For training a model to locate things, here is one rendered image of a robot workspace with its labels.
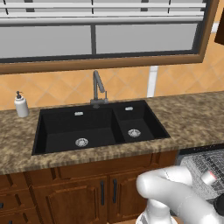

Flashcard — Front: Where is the grey sink tap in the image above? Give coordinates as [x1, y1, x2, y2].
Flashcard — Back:
[89, 69, 109, 109]

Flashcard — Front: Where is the wooden cupboard door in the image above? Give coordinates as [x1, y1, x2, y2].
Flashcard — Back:
[31, 174, 109, 224]
[107, 169, 153, 224]

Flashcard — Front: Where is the dishwasher with grey rack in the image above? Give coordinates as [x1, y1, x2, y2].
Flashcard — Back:
[175, 143, 224, 203]

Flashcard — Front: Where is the dark wall cupboard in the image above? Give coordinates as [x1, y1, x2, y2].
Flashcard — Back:
[214, 24, 224, 46]

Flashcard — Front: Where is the wooden drawer front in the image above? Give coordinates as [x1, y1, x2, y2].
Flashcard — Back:
[0, 172, 30, 196]
[0, 195, 37, 218]

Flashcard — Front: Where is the white cylinder with red end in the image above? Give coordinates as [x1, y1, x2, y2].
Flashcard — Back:
[200, 170, 219, 186]

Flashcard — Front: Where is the window with white blinds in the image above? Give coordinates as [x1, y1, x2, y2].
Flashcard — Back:
[0, 0, 221, 75]

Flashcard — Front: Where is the black cupboard door handle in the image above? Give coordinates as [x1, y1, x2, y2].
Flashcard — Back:
[112, 178, 118, 205]
[100, 179, 106, 207]

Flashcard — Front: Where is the white soap dispenser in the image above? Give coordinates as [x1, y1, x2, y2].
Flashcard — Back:
[13, 90, 30, 119]

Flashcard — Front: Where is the wooden panel under sink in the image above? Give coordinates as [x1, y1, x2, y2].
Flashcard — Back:
[53, 151, 161, 180]

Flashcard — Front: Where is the black double sink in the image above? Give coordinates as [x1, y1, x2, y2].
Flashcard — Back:
[31, 99, 172, 156]

